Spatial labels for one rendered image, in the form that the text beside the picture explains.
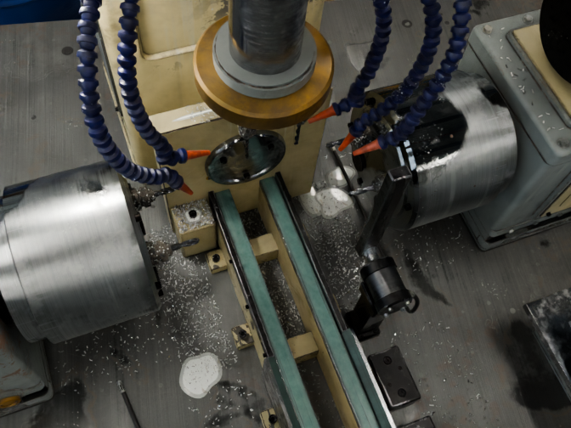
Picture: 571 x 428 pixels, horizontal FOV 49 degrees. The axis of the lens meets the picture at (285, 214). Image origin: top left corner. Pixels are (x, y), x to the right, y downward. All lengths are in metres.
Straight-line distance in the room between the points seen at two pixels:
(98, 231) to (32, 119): 0.62
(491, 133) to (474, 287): 0.38
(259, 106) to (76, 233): 0.31
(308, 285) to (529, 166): 0.43
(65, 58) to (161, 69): 0.54
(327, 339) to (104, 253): 0.41
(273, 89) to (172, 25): 0.29
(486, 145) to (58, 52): 1.00
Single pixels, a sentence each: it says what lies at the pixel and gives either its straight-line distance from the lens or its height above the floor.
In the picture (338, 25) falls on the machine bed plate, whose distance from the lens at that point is 1.62.
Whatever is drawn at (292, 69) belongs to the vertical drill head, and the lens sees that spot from 0.78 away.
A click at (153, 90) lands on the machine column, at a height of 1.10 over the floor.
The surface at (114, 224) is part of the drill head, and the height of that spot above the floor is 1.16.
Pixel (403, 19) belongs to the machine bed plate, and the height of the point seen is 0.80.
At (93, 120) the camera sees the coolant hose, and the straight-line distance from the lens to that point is 0.75.
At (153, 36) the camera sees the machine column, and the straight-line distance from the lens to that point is 1.01.
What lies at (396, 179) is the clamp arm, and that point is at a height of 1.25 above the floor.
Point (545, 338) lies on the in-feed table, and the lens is 1.20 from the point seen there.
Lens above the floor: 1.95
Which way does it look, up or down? 62 degrees down
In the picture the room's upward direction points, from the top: 9 degrees clockwise
